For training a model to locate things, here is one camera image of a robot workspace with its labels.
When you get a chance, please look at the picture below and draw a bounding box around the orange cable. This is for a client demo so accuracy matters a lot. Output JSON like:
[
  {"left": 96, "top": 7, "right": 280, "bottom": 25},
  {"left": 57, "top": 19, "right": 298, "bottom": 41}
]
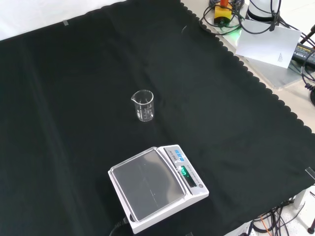
[{"left": 259, "top": 214, "right": 270, "bottom": 233}]

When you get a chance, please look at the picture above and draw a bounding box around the black cloth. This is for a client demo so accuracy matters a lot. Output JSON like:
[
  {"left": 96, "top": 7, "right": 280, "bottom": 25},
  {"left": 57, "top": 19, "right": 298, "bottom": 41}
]
[{"left": 0, "top": 0, "right": 315, "bottom": 236}]

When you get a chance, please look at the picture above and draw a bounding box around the clear glass beaker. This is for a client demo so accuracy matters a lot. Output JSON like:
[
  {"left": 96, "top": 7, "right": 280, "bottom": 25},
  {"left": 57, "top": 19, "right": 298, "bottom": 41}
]
[{"left": 130, "top": 89, "right": 155, "bottom": 122}]

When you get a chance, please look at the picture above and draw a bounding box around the black balance power cable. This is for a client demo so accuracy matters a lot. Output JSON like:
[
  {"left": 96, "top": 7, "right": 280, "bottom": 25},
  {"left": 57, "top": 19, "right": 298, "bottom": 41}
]
[{"left": 109, "top": 216, "right": 129, "bottom": 236}]

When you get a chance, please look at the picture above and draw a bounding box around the pale board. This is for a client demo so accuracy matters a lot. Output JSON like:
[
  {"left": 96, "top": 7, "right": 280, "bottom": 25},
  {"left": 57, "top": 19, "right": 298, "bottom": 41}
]
[{"left": 216, "top": 31, "right": 311, "bottom": 90}]

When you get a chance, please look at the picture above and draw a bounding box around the white paper sheet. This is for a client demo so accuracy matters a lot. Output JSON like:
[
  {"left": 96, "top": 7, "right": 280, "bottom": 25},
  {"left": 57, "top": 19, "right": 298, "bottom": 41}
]
[{"left": 235, "top": 19, "right": 302, "bottom": 69}]

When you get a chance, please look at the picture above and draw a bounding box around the black power adapter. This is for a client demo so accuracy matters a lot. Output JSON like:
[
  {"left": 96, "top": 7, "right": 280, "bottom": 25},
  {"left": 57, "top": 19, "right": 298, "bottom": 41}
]
[{"left": 291, "top": 43, "right": 315, "bottom": 65}]

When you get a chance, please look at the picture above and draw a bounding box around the yellow stop button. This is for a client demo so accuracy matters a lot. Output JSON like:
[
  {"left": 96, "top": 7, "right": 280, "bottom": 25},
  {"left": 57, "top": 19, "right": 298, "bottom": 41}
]
[{"left": 213, "top": 0, "right": 233, "bottom": 27}]

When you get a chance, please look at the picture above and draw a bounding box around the white electronic balance steel pan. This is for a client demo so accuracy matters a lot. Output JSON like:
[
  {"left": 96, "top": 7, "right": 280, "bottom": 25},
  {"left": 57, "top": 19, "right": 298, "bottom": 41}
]
[{"left": 107, "top": 144, "right": 210, "bottom": 235}]

